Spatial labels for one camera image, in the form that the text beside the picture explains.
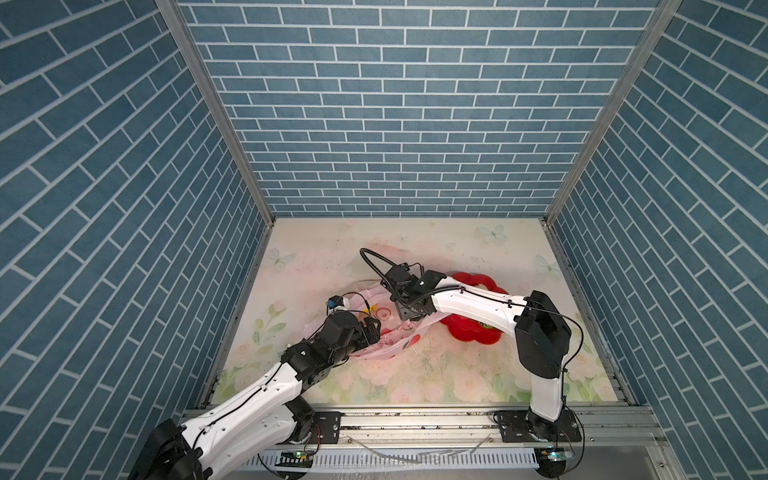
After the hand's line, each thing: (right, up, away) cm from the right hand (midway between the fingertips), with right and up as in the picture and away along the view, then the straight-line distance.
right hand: (408, 302), depth 88 cm
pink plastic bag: (-4, -9, 0) cm, 10 cm away
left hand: (-10, -6, -7) cm, 14 cm away
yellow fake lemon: (-11, -3, +5) cm, 12 cm away
